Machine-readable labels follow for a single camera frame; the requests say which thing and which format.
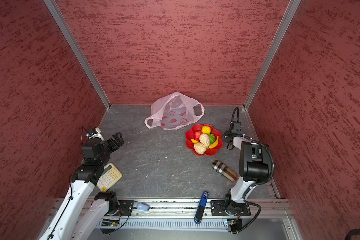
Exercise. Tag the right back corner aluminium profile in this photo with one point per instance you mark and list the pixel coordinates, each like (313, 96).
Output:
(278, 37)

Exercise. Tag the green fake fruit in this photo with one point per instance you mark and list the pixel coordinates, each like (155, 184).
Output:
(212, 138)

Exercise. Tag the red flower-shaped plastic plate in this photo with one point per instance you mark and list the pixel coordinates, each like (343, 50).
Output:
(190, 135)

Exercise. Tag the yellow fake banana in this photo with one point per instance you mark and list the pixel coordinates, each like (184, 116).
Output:
(211, 146)

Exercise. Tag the small light blue object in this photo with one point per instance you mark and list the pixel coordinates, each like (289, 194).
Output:
(142, 207)

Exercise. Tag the yellow calculator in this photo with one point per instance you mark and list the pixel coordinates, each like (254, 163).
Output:
(110, 176)

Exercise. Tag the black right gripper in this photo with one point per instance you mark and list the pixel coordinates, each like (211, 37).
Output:
(226, 133)

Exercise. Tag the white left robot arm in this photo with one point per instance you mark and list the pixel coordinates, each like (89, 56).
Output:
(67, 223)

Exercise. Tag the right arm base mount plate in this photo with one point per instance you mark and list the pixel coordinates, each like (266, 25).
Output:
(222, 207)

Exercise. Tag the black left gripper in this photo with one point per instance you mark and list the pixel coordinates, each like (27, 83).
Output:
(119, 140)

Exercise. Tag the beige fake bread piece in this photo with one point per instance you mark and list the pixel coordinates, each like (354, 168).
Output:
(200, 148)

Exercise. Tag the blue black handheld device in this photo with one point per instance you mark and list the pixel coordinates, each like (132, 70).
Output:
(201, 208)

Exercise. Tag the pink plastic bag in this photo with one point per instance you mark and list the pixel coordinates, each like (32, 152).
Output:
(174, 111)

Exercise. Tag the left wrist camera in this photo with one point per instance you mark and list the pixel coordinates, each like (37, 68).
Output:
(94, 133)

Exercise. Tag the plaid glasses case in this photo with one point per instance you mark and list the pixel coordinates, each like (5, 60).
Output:
(224, 171)

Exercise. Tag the red fake apple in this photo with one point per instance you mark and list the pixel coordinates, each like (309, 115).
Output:
(197, 135)

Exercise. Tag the front aluminium rail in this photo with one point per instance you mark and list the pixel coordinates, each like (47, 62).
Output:
(186, 209)

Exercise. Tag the corner aluminium profile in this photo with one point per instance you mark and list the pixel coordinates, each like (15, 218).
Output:
(69, 36)
(278, 37)

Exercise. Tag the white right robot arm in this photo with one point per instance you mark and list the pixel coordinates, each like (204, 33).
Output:
(256, 167)

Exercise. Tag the left back corner aluminium profile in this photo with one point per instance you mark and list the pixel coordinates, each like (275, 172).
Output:
(69, 36)

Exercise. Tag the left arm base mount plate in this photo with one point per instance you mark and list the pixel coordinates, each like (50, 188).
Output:
(123, 208)

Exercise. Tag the yellow fake lemon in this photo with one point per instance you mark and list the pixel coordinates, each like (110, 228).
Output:
(206, 130)

